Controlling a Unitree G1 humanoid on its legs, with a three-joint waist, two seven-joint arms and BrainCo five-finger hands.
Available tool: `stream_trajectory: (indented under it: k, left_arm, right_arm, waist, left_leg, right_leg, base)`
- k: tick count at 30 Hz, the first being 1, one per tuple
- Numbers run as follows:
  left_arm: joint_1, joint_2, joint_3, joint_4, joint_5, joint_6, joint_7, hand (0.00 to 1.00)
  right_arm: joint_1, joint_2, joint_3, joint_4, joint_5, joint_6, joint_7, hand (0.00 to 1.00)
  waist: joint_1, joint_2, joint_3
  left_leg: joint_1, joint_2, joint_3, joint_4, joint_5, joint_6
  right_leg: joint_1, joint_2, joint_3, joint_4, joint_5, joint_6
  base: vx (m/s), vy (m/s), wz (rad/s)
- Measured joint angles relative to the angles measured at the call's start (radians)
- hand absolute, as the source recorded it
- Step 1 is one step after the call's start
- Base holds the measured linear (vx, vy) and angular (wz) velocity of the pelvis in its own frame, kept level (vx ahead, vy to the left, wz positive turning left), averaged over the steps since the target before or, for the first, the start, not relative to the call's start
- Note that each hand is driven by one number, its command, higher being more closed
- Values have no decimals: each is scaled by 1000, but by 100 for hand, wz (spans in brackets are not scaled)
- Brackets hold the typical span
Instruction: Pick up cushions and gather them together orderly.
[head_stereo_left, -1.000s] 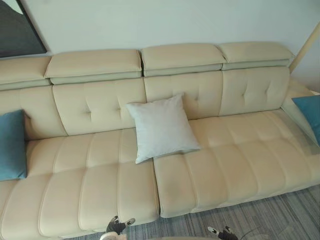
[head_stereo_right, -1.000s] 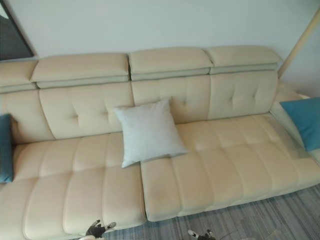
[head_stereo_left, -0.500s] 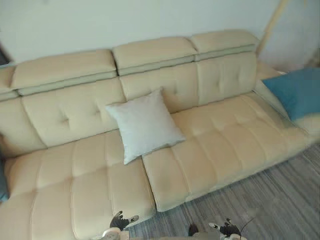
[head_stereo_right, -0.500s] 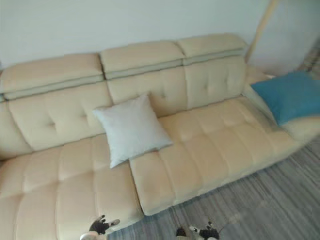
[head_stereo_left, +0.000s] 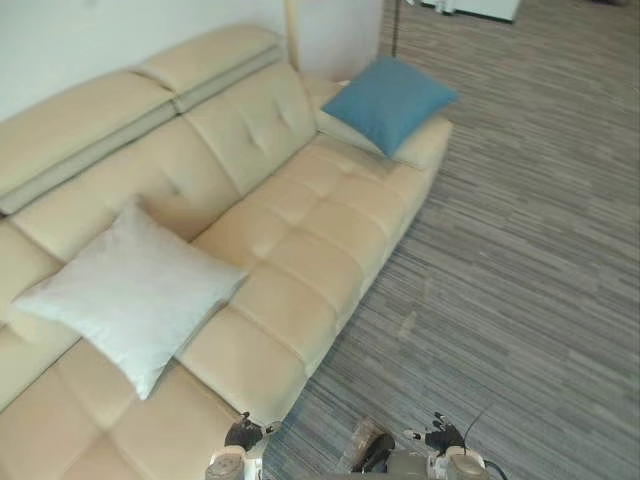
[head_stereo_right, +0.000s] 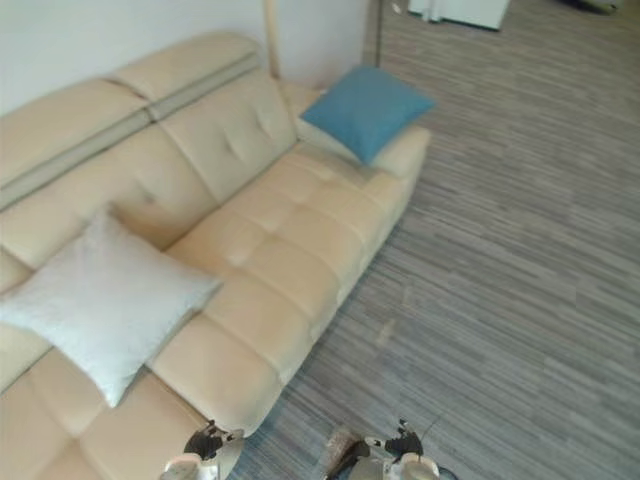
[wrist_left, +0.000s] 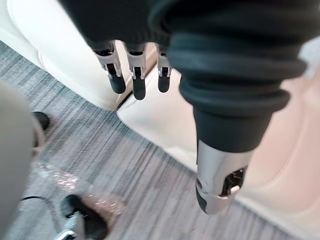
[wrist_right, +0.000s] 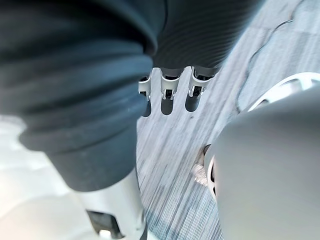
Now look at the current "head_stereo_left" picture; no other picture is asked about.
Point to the silver robot leg with dark foot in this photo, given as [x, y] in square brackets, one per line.
[372, 452]

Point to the beige leather sofa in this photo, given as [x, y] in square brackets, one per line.
[280, 220]

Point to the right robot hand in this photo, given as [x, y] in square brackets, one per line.
[440, 434]

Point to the blue square cushion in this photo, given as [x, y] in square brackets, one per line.
[387, 102]

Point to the white cabinet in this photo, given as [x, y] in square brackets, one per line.
[475, 7]

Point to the thin dark lamp pole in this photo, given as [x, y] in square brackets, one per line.
[396, 25]

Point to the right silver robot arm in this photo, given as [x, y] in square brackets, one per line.
[457, 465]

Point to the light grey square cushion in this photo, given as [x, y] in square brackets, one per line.
[130, 295]

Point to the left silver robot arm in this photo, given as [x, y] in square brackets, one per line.
[229, 465]

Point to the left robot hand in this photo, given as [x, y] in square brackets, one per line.
[244, 434]

